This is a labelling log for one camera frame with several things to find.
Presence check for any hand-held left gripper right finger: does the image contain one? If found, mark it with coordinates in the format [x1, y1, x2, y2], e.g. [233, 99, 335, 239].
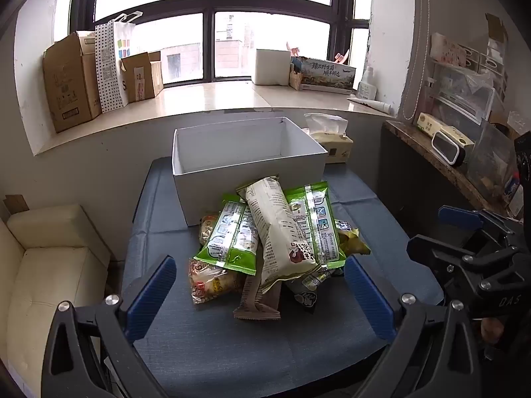
[343, 255, 484, 398]

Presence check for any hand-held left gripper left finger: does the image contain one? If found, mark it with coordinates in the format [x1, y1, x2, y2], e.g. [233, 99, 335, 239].
[41, 255, 179, 398]

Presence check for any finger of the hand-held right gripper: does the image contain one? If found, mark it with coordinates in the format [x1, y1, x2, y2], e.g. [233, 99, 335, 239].
[439, 206, 513, 233]
[407, 234, 474, 276]

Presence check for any clear orange print snack packet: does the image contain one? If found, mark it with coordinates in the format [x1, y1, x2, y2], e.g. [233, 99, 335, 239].
[189, 257, 245, 305]

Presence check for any black and yellow snack packet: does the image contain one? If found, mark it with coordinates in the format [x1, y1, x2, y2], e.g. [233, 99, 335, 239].
[335, 219, 371, 255]

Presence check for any grey and black snack packet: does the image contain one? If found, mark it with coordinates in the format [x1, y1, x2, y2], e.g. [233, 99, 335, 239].
[286, 269, 337, 308]

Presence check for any large green snack packet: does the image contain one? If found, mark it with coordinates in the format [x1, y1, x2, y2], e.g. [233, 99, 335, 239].
[284, 180, 347, 270]

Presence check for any small green snack packet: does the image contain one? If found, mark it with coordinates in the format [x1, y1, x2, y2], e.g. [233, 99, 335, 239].
[195, 194, 262, 276]

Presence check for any brown snack packet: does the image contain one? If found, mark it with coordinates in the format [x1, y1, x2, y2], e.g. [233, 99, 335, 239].
[233, 274, 282, 321]

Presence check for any long beige snack packet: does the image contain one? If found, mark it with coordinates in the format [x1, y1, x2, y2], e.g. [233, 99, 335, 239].
[236, 177, 320, 295]

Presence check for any white cardboard box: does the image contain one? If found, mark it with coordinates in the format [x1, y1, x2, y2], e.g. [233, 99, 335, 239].
[171, 117, 328, 227]

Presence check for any person's right hand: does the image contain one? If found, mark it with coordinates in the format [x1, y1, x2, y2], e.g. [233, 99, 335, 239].
[481, 318, 504, 344]

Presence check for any dark side cabinet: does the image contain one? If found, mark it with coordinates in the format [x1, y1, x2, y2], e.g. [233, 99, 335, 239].
[379, 119, 523, 233]

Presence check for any clear plastic box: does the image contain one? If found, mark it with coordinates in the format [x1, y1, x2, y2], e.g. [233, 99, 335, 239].
[467, 122, 519, 204]

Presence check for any white framed desk clock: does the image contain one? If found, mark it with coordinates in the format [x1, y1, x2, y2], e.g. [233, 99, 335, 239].
[431, 129, 467, 167]

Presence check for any yellow box on shelf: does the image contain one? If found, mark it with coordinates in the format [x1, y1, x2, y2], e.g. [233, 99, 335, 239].
[417, 112, 475, 150]

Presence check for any cream leather sofa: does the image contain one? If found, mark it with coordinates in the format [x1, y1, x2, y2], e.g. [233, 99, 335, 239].
[0, 204, 113, 398]

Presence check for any blue table cloth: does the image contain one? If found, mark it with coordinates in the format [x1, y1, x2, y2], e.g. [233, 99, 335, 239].
[120, 157, 444, 398]

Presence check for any clear plastic organizer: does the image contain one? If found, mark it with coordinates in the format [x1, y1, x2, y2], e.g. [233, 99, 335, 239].
[427, 62, 496, 125]

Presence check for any beige tissue box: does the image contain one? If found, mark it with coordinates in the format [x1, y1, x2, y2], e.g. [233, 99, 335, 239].
[304, 113, 354, 164]

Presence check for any white tube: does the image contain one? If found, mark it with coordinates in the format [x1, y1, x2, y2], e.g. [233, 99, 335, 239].
[347, 95, 394, 114]

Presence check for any small white drawer unit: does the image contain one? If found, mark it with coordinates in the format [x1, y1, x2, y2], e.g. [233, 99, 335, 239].
[465, 43, 509, 102]

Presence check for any white plastic bottle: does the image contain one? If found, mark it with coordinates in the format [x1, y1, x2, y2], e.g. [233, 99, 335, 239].
[357, 66, 376, 100]

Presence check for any brown cardboard scrap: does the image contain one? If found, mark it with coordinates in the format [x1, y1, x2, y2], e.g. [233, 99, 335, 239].
[2, 194, 30, 215]

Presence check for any pink floral packet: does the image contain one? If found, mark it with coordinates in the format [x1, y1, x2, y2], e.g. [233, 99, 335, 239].
[429, 33, 469, 67]

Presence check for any long printed carton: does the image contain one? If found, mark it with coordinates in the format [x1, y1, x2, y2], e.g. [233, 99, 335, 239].
[296, 56, 357, 94]

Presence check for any small brown cardboard box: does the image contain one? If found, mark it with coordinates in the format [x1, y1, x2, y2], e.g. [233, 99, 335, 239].
[120, 51, 164, 103]

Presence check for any large brown cardboard box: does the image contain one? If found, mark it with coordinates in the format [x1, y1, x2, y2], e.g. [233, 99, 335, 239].
[42, 31, 103, 133]

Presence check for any polka dot paper bag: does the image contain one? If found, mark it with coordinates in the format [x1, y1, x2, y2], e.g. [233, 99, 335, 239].
[95, 10, 144, 113]

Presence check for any white foam box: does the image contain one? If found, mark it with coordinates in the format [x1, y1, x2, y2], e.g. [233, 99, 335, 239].
[251, 48, 293, 87]

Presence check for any black window frame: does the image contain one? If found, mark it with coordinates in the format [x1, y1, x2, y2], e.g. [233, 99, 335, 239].
[68, 0, 374, 88]

